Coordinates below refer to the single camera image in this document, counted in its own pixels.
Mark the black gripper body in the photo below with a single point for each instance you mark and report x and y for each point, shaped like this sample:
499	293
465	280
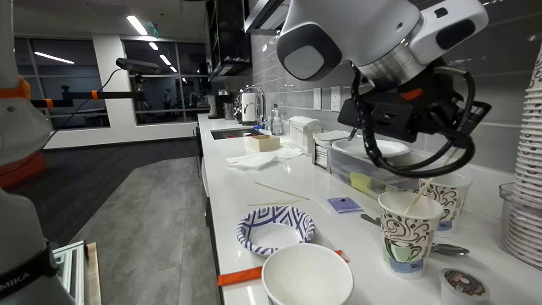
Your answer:
428	103

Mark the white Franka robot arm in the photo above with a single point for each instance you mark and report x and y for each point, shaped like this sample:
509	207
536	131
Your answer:
387	41

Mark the patterned paper cup back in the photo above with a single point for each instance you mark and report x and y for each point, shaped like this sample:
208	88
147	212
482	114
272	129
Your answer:
450	192

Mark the clear plastic container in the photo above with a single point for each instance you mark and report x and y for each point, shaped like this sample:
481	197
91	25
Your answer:
364	176

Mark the metal napkin holder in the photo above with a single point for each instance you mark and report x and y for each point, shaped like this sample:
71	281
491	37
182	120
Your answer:
321	146

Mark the purple square card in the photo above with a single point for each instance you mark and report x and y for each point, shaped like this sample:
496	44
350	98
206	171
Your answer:
343	205

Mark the round patterned lid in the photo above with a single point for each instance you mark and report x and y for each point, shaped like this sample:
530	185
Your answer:
460	288

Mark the cardboard box with items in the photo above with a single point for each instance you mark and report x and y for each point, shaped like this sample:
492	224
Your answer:
262	142

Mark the steel coffee urn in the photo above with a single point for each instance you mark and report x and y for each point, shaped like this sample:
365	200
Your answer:
247	110

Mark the white napkin pile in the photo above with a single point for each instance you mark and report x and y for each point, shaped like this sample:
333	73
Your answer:
250	161

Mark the blue patterned paper bowl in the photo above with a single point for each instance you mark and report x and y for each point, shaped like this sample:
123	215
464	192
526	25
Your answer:
269	229

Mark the white light switch plate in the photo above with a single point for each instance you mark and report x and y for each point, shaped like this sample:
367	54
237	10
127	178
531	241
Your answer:
316	98

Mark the black camera tripod boom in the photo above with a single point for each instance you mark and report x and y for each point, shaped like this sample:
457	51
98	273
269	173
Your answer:
137	68

